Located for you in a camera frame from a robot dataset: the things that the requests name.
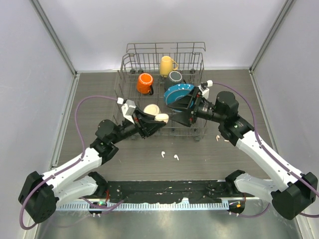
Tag blue plate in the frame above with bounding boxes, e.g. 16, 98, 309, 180
163, 83, 194, 106

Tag white charging case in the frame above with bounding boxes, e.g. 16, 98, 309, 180
155, 113, 169, 123

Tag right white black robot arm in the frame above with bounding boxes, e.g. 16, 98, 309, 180
164, 84, 319, 220

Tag grey mug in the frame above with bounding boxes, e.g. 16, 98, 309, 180
164, 71, 186, 91

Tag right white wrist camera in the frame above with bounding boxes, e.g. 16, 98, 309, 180
198, 80, 213, 100

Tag grey wire dish rack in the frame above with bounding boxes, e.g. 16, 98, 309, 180
111, 41, 211, 143

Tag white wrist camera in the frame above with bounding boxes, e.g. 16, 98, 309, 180
117, 97, 136, 123
198, 80, 213, 100

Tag cream white mug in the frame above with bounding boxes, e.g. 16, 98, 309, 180
143, 104, 161, 116

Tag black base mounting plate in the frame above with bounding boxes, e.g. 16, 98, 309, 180
104, 180, 245, 204

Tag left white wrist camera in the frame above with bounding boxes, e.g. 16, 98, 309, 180
117, 97, 136, 123

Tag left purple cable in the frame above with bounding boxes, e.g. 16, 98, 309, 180
19, 95, 119, 230

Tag white slotted cable duct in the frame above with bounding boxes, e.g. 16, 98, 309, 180
57, 199, 229, 211

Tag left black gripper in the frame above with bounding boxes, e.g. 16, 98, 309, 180
110, 107, 165, 144

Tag yellow mug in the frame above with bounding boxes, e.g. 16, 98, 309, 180
159, 56, 178, 78

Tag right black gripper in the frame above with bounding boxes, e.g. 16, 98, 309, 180
167, 87, 225, 127

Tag orange mug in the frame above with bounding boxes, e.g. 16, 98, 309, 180
136, 73, 154, 95

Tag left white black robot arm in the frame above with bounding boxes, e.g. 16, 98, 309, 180
18, 108, 169, 230

